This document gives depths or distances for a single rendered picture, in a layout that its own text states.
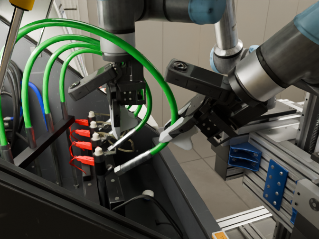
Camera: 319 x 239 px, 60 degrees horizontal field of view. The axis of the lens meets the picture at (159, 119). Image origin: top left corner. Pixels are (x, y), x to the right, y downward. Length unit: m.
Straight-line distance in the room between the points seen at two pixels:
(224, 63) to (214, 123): 0.71
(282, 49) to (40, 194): 0.35
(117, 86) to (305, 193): 0.57
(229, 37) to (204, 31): 1.83
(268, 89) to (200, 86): 0.10
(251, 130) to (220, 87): 0.74
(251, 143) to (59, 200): 0.95
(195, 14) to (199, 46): 2.36
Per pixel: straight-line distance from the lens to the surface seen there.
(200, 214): 0.75
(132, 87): 0.61
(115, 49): 0.59
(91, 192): 0.78
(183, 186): 0.83
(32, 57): 0.70
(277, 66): 0.42
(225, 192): 2.36
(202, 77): 0.47
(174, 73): 0.46
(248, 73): 0.43
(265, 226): 1.85
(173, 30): 2.79
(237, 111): 0.48
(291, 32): 0.42
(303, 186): 0.86
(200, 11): 0.58
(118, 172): 0.62
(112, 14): 0.58
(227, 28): 1.09
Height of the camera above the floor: 1.46
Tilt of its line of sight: 25 degrees down
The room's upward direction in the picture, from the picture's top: straight up
